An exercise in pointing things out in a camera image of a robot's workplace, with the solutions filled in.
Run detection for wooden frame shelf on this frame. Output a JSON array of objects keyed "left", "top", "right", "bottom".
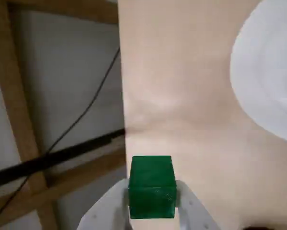
[{"left": 0, "top": 0, "right": 126, "bottom": 230}]

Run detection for black bar with print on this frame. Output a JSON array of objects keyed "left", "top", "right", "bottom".
[{"left": 0, "top": 128, "right": 125, "bottom": 191}]

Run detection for white round plate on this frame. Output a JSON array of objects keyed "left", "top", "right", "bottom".
[{"left": 229, "top": 0, "right": 287, "bottom": 142}]

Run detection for thin black cable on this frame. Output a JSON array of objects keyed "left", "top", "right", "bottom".
[{"left": 0, "top": 46, "right": 121, "bottom": 228}]

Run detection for green cube block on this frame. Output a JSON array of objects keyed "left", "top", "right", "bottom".
[{"left": 128, "top": 155, "right": 178, "bottom": 220}]

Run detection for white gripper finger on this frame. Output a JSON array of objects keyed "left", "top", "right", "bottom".
[
  {"left": 175, "top": 180, "right": 221, "bottom": 230},
  {"left": 77, "top": 178, "right": 132, "bottom": 230}
]

